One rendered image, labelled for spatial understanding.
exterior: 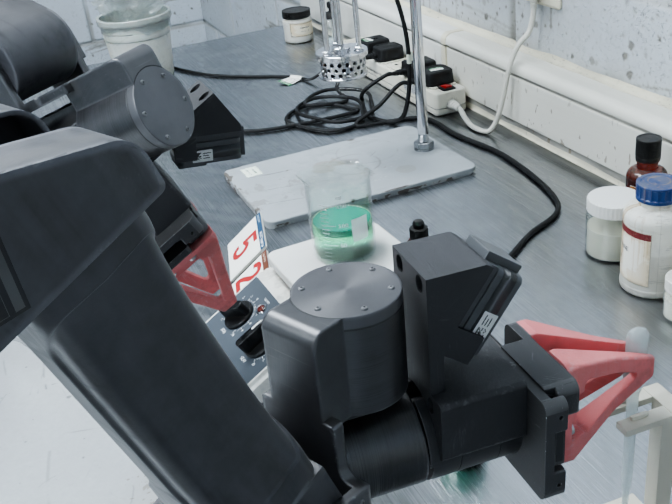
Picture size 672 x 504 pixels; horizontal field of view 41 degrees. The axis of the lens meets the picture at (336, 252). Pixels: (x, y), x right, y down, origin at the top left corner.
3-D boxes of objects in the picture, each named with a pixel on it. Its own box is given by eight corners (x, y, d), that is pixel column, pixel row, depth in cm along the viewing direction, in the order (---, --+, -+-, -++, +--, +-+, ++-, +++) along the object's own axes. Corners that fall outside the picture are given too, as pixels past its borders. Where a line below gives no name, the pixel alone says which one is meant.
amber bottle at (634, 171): (617, 221, 104) (621, 132, 99) (654, 216, 104) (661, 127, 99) (631, 239, 100) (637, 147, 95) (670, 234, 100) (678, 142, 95)
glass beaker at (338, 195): (384, 239, 88) (377, 159, 84) (372, 272, 83) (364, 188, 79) (315, 239, 90) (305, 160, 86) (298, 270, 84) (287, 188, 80)
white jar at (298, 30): (279, 40, 191) (275, 10, 188) (304, 34, 194) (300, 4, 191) (294, 45, 186) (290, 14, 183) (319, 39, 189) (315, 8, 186)
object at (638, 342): (622, 392, 55) (627, 330, 53) (641, 386, 55) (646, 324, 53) (629, 398, 54) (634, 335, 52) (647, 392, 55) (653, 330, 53)
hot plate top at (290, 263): (313, 315, 78) (312, 306, 78) (264, 260, 88) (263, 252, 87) (433, 275, 82) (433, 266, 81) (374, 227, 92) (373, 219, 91)
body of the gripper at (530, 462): (483, 306, 55) (371, 337, 53) (578, 397, 46) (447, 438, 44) (484, 393, 58) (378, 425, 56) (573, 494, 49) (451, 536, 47)
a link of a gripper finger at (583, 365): (606, 279, 56) (471, 316, 54) (682, 334, 50) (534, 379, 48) (601, 369, 59) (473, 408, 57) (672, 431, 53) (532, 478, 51)
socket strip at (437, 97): (436, 117, 140) (435, 90, 138) (338, 60, 173) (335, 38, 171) (467, 110, 142) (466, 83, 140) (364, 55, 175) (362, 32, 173)
